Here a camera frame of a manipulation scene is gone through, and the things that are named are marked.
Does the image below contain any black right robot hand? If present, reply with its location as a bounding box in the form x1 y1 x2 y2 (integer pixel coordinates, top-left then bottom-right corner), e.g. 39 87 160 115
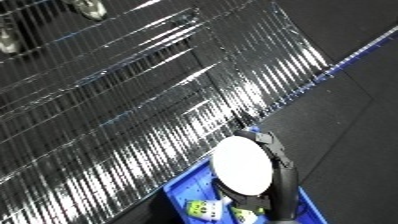
211 129 303 222

